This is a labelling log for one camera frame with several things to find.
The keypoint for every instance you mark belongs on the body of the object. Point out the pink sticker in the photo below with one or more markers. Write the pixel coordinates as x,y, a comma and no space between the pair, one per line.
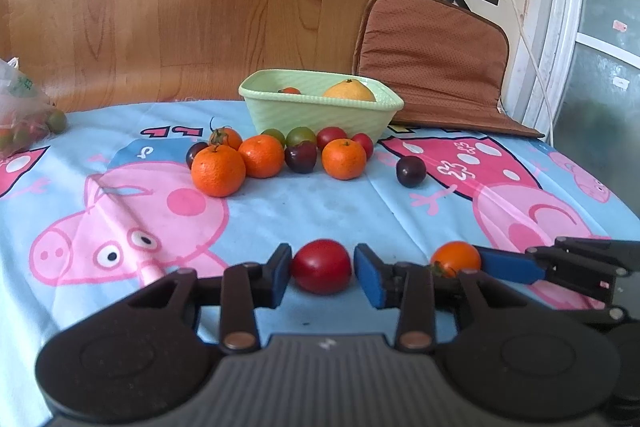
620,25

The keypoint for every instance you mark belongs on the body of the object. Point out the plastic bag of small tomatoes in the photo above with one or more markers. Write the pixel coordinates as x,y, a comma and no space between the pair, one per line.
17,107

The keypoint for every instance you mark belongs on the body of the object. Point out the cartoon pig printed blanket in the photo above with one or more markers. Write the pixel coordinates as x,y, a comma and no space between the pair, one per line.
325,207

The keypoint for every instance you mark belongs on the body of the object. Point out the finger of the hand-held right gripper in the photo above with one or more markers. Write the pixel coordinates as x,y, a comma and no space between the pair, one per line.
605,252
510,264

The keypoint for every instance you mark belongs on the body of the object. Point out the small red tomato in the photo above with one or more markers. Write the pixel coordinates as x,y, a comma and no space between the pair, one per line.
364,144

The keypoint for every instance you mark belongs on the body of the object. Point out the green plastic basket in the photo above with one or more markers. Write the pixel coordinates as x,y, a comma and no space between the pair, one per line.
320,119

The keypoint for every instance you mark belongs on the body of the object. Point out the dark plum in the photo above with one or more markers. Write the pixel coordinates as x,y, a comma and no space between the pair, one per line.
411,171
195,154

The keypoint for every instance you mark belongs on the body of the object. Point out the orange tomato curly stem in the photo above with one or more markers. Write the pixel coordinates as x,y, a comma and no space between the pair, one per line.
226,139

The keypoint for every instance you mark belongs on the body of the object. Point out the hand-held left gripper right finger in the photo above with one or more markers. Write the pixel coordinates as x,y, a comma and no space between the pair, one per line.
370,277

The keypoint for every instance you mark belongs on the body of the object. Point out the large tangerine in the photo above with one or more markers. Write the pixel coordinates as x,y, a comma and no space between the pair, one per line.
218,170

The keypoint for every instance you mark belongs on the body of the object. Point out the dark plum tomato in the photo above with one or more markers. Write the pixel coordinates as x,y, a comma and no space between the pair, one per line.
301,158

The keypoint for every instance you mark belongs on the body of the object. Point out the large red tomato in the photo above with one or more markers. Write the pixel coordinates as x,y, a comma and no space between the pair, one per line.
321,267

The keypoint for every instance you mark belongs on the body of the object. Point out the white sticker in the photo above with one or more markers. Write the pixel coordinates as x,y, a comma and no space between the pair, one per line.
620,82

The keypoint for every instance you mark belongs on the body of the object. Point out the small orange-red tomato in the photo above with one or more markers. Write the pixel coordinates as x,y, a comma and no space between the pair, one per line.
289,91

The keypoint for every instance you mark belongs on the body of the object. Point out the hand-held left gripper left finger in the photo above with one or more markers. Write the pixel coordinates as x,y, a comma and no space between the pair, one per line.
281,277

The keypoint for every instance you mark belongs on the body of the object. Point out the orange tomato short stem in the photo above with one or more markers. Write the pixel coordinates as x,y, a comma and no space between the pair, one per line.
456,257

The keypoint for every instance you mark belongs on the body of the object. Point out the large yellow orange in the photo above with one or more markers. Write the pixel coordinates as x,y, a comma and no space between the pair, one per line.
348,91

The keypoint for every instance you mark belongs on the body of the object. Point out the green tomato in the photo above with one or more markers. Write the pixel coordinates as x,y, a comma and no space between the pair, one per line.
56,121
274,136
301,134

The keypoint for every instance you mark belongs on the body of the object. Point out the brown seat cushion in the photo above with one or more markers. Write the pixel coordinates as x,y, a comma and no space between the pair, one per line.
435,57

